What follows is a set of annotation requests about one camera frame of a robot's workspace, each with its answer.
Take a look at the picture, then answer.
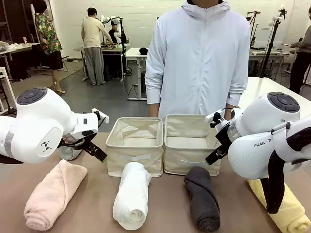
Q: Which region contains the cluttered grey side table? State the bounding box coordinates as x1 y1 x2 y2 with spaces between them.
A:
0 41 41 81

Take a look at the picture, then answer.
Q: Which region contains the white rolled towel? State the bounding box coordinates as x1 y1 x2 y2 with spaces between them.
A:
112 162 152 231

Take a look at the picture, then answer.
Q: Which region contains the seated person in black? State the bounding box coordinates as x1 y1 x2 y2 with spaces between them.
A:
108 20 122 44

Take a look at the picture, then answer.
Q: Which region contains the yellow towel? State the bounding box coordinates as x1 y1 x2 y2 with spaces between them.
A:
247 179 311 233

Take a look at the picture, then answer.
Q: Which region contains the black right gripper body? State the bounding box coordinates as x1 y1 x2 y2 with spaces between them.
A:
215 125 234 149

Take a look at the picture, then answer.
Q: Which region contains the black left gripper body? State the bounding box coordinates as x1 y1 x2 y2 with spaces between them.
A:
62 130 98 150

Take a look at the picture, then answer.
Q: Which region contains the person in white hoodie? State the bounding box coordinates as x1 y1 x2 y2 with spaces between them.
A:
145 0 251 119

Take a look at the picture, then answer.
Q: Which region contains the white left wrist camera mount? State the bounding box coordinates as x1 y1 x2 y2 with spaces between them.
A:
91 108 110 126

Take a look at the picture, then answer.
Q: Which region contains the person's left hand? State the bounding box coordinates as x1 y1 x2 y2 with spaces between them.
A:
225 104 238 120

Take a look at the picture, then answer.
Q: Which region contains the dark grey towel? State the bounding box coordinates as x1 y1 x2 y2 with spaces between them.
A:
183 166 221 233

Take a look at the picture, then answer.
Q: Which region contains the grey background work table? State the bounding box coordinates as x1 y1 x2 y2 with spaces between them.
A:
73 42 131 82

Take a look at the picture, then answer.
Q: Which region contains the person in grey top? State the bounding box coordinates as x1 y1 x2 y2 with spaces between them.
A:
289 4 311 95

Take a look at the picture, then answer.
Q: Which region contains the man in cream sweater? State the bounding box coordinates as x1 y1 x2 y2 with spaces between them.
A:
81 7 114 86

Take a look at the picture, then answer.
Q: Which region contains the black tripod stand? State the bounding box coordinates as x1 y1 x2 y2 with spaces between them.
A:
259 9 282 79

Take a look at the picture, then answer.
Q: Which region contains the white metal frame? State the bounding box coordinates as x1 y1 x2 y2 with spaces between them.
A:
0 67 17 115

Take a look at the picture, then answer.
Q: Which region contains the person's right hand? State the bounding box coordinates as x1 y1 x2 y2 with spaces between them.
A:
147 103 160 117

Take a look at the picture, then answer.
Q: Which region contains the beige fabric basket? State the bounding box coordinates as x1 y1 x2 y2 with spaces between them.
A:
163 114 222 177
105 117 164 178

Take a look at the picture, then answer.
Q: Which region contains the woman in floral shirt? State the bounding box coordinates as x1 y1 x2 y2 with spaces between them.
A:
34 0 67 96

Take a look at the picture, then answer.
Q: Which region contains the white height-adjustable desk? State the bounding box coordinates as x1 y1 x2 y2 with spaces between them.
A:
124 47 149 101

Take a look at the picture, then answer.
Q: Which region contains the large white table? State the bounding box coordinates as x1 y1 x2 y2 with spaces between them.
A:
246 77 311 115

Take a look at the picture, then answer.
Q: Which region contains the pink towel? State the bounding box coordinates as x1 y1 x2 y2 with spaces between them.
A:
23 159 88 231

